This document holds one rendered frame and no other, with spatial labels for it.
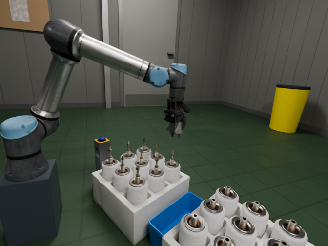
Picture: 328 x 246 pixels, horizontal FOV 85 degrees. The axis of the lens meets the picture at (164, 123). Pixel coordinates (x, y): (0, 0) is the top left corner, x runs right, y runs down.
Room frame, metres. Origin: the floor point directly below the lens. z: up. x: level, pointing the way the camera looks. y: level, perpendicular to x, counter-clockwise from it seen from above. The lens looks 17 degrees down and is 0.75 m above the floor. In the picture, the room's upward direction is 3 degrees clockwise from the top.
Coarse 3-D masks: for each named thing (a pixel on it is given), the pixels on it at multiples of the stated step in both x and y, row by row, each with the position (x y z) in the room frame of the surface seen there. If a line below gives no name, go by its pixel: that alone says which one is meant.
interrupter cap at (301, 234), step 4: (280, 220) 0.52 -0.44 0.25; (284, 220) 0.52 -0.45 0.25; (288, 220) 0.52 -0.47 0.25; (280, 224) 0.50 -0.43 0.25; (284, 224) 0.50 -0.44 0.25; (284, 228) 0.48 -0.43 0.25; (296, 228) 0.49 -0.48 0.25; (300, 228) 0.49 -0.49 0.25; (288, 232) 0.47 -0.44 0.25; (292, 232) 0.47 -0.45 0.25; (296, 232) 0.47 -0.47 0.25; (300, 232) 0.47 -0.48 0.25; (304, 232) 0.47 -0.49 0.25; (292, 236) 0.45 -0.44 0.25; (296, 236) 0.45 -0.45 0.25; (300, 236) 0.46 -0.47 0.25; (304, 236) 0.46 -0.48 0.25
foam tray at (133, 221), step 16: (96, 176) 0.83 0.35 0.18; (96, 192) 0.82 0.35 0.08; (112, 192) 0.71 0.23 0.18; (160, 192) 0.72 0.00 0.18; (176, 192) 0.79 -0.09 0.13; (112, 208) 0.71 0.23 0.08; (128, 208) 0.62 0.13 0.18; (144, 208) 0.63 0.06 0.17; (160, 208) 0.70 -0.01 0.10; (128, 224) 0.62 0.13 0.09; (144, 224) 0.63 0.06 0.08
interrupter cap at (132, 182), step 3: (141, 177) 0.73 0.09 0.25; (132, 180) 0.70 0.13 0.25; (141, 180) 0.71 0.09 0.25; (144, 180) 0.71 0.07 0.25; (129, 183) 0.68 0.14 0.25; (132, 183) 0.68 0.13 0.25; (135, 183) 0.69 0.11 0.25; (141, 183) 0.69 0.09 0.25; (144, 183) 0.69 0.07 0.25; (135, 186) 0.66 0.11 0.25; (138, 186) 0.66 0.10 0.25
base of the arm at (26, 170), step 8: (40, 152) 0.68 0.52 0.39; (8, 160) 0.61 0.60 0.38; (16, 160) 0.61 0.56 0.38; (24, 160) 0.62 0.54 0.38; (32, 160) 0.64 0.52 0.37; (40, 160) 0.66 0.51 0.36; (8, 168) 0.61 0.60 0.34; (16, 168) 0.60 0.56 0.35; (24, 168) 0.61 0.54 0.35; (32, 168) 0.62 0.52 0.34; (40, 168) 0.65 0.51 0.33; (48, 168) 0.69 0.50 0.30; (8, 176) 0.59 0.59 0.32; (16, 176) 0.59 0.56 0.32; (24, 176) 0.60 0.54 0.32; (32, 176) 0.61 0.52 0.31
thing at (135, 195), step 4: (128, 184) 0.68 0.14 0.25; (144, 184) 0.68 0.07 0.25; (128, 188) 0.67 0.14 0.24; (132, 188) 0.66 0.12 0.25; (136, 188) 0.65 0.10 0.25; (140, 188) 0.66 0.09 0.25; (144, 188) 0.67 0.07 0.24; (128, 192) 0.66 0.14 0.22; (132, 192) 0.65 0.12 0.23; (136, 192) 0.65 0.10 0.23; (140, 192) 0.65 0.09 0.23; (144, 192) 0.67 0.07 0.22; (128, 196) 0.67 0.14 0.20; (132, 196) 0.65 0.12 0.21; (136, 196) 0.65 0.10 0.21; (140, 196) 0.66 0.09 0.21; (144, 196) 0.67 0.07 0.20; (128, 200) 0.67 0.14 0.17; (132, 200) 0.65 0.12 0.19; (136, 200) 0.65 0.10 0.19; (140, 200) 0.66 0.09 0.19; (144, 200) 0.67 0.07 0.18; (136, 204) 0.65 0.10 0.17
